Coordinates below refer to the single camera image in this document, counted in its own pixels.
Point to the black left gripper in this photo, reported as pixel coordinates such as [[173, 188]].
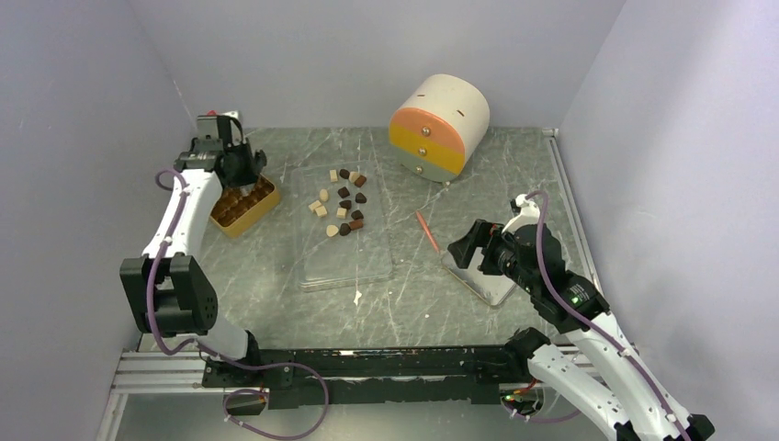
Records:
[[250, 175]]

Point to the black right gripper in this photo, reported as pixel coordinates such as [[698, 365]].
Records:
[[482, 233]]

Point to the black metal tongs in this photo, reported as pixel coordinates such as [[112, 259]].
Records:
[[247, 191]]

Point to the gold chocolate tin box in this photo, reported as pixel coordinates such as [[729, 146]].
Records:
[[235, 213]]

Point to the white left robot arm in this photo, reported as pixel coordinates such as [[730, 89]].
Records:
[[170, 296]]

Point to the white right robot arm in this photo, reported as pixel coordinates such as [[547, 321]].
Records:
[[625, 401]]

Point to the dark round chocolate lower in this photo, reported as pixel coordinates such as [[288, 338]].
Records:
[[345, 229]]

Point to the red pen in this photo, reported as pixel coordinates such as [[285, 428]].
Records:
[[427, 232]]

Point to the silver tin lid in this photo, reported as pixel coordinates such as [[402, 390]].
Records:
[[493, 290]]

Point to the round pastel drawer cabinet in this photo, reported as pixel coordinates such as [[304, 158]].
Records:
[[438, 128]]

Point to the clear plastic tray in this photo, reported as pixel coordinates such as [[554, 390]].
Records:
[[340, 236]]

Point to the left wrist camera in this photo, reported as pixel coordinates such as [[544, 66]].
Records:
[[224, 128]]

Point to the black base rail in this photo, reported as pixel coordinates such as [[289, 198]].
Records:
[[292, 378]]

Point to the aluminium frame rail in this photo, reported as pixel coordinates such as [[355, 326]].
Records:
[[144, 373]]

